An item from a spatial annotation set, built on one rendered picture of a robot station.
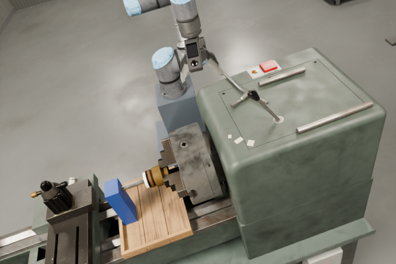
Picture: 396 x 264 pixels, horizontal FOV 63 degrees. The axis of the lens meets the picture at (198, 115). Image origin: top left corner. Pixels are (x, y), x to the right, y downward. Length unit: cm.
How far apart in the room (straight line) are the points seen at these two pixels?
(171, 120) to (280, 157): 75
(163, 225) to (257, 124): 61
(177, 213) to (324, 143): 69
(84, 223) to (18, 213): 178
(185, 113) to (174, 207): 49
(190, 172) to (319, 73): 66
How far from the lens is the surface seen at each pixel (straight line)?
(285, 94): 132
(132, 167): 296
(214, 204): 149
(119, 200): 139
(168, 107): 166
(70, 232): 155
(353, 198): 162
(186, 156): 121
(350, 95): 132
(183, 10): 104
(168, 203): 153
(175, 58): 158
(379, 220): 248
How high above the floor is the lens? 211
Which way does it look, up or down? 42 degrees down
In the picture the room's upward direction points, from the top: 17 degrees counter-clockwise
